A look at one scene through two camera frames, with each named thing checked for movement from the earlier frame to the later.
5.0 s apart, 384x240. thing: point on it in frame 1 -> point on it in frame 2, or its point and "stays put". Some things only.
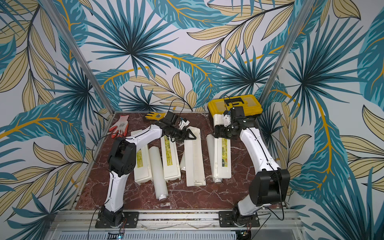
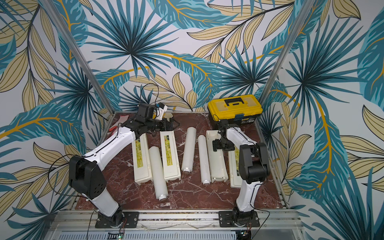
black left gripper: [184, 136] -> [166, 126]
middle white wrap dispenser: [170, 158] stays put
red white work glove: [121, 129] stays put
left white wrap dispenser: [143, 163] stays put
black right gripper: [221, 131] -> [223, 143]
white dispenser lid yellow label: [219, 150] -> [235, 181]
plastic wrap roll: [158, 172] stays put
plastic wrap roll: [211, 140] -> [203, 160]
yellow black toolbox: [252, 106] stays put
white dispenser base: [194, 173] -> [218, 167]
